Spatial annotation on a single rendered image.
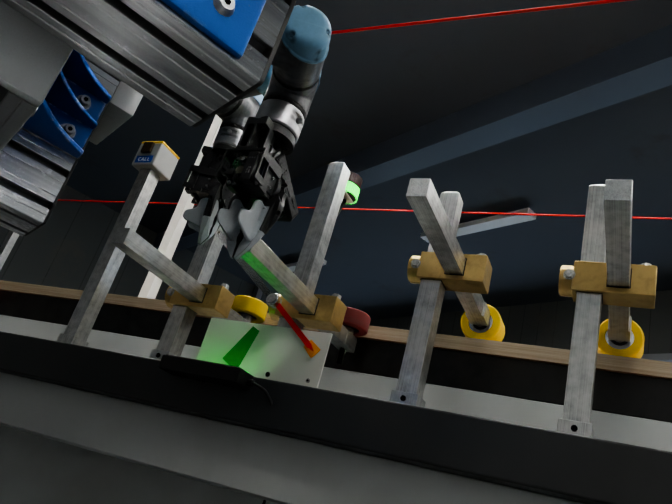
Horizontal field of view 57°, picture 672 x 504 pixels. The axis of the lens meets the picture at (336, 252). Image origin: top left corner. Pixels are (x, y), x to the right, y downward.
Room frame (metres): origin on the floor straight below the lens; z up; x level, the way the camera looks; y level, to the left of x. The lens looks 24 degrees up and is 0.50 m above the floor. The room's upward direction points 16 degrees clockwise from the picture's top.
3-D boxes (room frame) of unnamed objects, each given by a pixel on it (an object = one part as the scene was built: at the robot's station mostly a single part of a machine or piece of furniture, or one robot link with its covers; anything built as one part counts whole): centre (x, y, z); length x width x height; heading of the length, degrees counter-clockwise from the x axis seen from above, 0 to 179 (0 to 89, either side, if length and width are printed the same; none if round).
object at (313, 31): (0.73, 0.15, 1.12); 0.11 x 0.11 x 0.08; 6
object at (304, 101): (0.83, 0.14, 1.12); 0.09 x 0.08 x 0.11; 6
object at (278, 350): (1.09, 0.08, 0.75); 0.26 x 0.01 x 0.10; 61
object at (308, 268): (1.10, 0.04, 0.93); 0.03 x 0.03 x 0.48; 61
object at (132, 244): (1.16, 0.25, 0.84); 0.43 x 0.03 x 0.04; 151
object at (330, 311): (1.09, 0.02, 0.84); 0.13 x 0.06 x 0.05; 61
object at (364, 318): (1.21, -0.07, 0.85); 0.08 x 0.08 x 0.11
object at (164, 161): (1.35, 0.49, 1.18); 0.07 x 0.07 x 0.08; 61
